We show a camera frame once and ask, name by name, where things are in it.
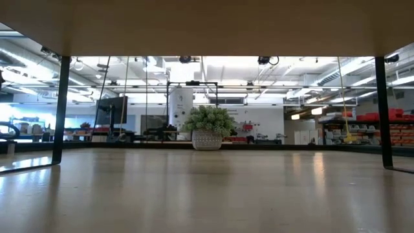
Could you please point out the shelving with red bins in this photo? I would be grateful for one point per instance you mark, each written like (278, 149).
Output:
(398, 129)

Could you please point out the white cylindrical tank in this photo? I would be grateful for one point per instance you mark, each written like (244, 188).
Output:
(180, 100)

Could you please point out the wooden shelf black legs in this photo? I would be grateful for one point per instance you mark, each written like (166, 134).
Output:
(207, 29)

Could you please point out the black metal table frame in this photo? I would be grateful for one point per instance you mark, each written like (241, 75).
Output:
(291, 147)

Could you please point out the black background monitor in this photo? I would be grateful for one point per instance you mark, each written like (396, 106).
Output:
(111, 111)

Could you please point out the green potted artificial plant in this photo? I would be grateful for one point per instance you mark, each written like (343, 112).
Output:
(210, 121)

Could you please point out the black metal gantry frame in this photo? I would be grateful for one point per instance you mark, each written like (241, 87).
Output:
(192, 83)

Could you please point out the glowing pendant lamp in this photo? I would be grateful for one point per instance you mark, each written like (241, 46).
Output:
(295, 116)
(317, 111)

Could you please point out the white cabinets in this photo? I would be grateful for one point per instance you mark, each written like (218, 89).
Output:
(305, 137)

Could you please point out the black ceiling device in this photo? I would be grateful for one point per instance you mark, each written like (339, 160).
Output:
(185, 59)
(263, 59)

